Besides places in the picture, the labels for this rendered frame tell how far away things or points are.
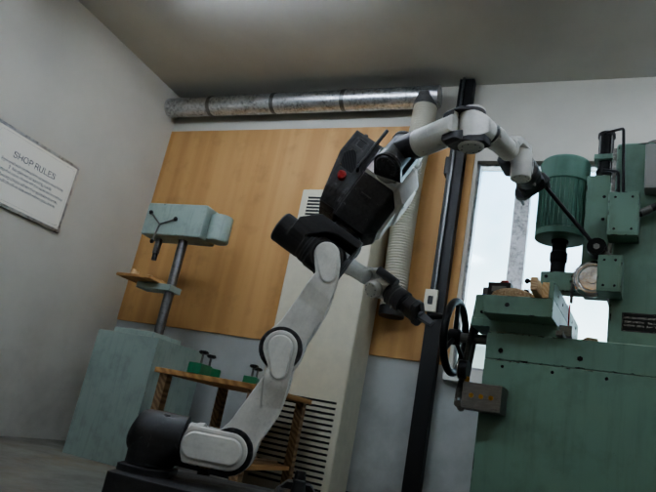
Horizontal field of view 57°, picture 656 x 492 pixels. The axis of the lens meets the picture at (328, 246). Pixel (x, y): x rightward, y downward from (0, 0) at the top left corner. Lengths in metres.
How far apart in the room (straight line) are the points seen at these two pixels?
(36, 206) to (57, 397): 1.25
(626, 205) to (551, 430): 0.75
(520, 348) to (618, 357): 0.28
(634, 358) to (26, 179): 3.34
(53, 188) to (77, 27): 1.07
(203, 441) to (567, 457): 1.07
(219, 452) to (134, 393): 1.68
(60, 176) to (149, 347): 1.30
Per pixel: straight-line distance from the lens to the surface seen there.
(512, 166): 2.02
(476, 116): 1.85
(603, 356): 1.97
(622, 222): 2.12
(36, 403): 4.30
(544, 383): 1.98
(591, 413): 1.95
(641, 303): 2.12
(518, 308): 1.95
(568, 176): 2.33
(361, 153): 2.14
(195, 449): 1.96
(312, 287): 2.00
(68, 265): 4.28
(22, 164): 4.01
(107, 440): 3.63
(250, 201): 4.32
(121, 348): 3.68
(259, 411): 1.98
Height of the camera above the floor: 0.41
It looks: 17 degrees up
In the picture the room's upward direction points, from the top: 11 degrees clockwise
